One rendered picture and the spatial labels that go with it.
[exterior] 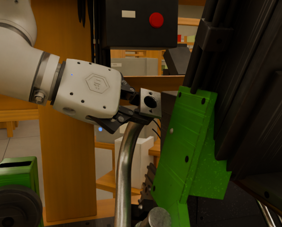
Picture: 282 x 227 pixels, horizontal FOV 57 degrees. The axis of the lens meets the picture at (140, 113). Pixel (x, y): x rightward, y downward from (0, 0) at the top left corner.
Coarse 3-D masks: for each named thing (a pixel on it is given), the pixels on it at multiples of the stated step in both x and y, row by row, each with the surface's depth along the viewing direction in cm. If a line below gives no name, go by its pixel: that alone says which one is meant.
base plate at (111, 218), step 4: (88, 220) 70; (92, 220) 70; (96, 220) 70; (100, 220) 70; (104, 220) 70; (108, 220) 70; (112, 220) 70; (56, 224) 69; (60, 224) 68; (64, 224) 68; (68, 224) 68; (72, 224) 68; (76, 224) 68; (80, 224) 68; (84, 224) 68; (88, 224) 68; (92, 224) 68; (96, 224) 68; (100, 224) 68; (104, 224) 68; (108, 224) 68; (112, 224) 68
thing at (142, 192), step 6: (150, 168) 57; (156, 168) 56; (150, 174) 57; (150, 180) 56; (144, 186) 57; (150, 186) 56; (144, 192) 57; (144, 198) 56; (150, 198) 53; (156, 204) 50
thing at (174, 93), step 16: (176, 96) 61; (240, 192) 62; (192, 208) 59; (208, 208) 60; (224, 208) 61; (240, 208) 62; (256, 208) 64; (192, 224) 60; (208, 224) 61; (224, 224) 62; (240, 224) 64; (256, 224) 65
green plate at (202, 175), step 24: (192, 96) 41; (216, 96) 37; (192, 120) 40; (168, 144) 46; (192, 144) 38; (168, 168) 44; (192, 168) 38; (216, 168) 40; (168, 192) 42; (192, 192) 40; (216, 192) 41
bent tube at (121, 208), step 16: (144, 96) 46; (160, 96) 48; (144, 112) 44; (160, 112) 46; (128, 128) 52; (128, 144) 53; (128, 160) 53; (128, 176) 51; (128, 192) 49; (128, 208) 47; (128, 224) 45
